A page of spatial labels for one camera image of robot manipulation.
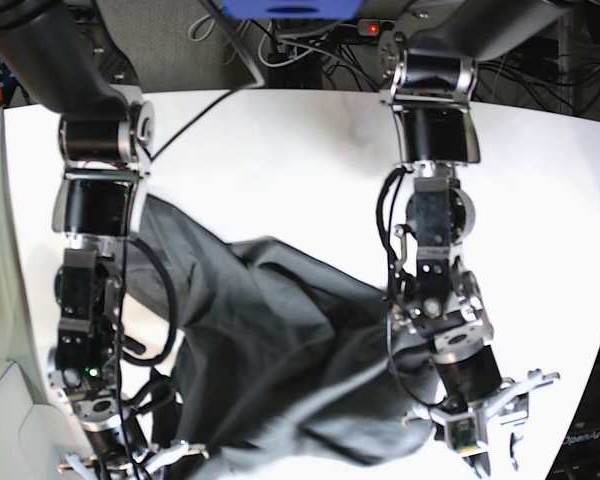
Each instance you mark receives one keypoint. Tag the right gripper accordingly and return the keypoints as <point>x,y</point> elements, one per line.
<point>109,444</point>

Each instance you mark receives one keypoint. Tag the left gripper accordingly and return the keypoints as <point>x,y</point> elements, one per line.
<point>476,378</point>

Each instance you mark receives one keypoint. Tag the dark grey t-shirt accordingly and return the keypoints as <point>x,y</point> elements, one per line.
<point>282,354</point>

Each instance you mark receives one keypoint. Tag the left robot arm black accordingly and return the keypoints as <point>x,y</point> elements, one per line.
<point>431,76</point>

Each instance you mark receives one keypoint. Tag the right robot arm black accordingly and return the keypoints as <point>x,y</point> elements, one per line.
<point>104,138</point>

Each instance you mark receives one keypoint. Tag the grey bin at left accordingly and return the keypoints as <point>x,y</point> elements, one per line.
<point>34,438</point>

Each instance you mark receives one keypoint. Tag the blue box overhead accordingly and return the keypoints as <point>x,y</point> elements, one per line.
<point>292,9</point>

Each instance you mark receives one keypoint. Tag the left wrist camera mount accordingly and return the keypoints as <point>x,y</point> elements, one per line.
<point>466,433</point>

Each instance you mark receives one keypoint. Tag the black power strip red switch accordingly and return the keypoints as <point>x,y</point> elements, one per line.
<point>373,28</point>

